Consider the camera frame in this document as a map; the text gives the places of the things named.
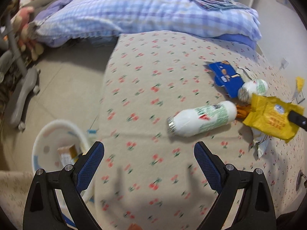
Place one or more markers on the striped folded cloth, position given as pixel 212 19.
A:
pixel 215 5

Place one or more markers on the blue cardboard snack box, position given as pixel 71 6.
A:
pixel 225 76

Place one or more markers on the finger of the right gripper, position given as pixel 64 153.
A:
pixel 298 119

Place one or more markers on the floral print cloth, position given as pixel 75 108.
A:
pixel 15 186

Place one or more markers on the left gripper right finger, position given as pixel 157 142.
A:
pixel 256 208

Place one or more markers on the torn printed paper wrapper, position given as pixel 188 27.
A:
pixel 246 74

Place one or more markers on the yellow wrapper scrap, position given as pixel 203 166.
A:
pixel 299 83

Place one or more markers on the pink plush toy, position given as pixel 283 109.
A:
pixel 20 26

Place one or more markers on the white green plastic bottle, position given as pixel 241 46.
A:
pixel 193 121

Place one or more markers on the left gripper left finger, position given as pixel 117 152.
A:
pixel 54 199

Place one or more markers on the yellow wipes packet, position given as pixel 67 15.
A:
pixel 270 116

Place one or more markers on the drawing paper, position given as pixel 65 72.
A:
pixel 260 141

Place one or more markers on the blue checked quilt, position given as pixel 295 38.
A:
pixel 70 19

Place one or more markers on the white round trash bin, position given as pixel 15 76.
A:
pixel 50 149

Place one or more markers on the orange peel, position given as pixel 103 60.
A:
pixel 243 111

